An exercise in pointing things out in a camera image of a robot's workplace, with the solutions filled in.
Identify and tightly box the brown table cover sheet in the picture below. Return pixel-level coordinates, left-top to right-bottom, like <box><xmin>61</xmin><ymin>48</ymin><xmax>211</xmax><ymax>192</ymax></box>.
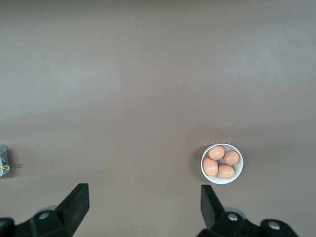
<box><xmin>0</xmin><ymin>0</ymin><xmax>316</xmax><ymax>237</ymax></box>

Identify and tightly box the brown egg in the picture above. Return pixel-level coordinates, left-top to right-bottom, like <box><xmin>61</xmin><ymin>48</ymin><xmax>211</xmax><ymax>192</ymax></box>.
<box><xmin>217</xmin><ymin>163</ymin><xmax>236</xmax><ymax>180</ymax></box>
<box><xmin>208</xmin><ymin>145</ymin><xmax>226</xmax><ymax>160</ymax></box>
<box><xmin>223</xmin><ymin>150</ymin><xmax>240</xmax><ymax>165</ymax></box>
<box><xmin>202</xmin><ymin>157</ymin><xmax>219</xmax><ymax>177</ymax></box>

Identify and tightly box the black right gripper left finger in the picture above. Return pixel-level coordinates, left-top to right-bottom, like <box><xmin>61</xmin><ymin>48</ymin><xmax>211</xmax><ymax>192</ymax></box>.
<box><xmin>0</xmin><ymin>183</ymin><xmax>90</xmax><ymax>237</ymax></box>

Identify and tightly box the clear plastic egg carton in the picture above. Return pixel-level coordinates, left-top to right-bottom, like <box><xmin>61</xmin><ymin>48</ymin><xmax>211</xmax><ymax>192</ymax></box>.
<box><xmin>0</xmin><ymin>140</ymin><xmax>12</xmax><ymax>179</ymax></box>

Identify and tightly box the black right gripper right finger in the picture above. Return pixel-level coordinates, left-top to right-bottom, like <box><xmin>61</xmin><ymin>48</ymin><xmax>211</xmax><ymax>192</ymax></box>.
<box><xmin>197</xmin><ymin>184</ymin><xmax>299</xmax><ymax>237</ymax></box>

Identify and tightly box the white round bowl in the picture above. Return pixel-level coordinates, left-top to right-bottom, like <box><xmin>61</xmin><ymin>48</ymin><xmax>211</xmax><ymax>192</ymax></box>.
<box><xmin>200</xmin><ymin>143</ymin><xmax>244</xmax><ymax>185</ymax></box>

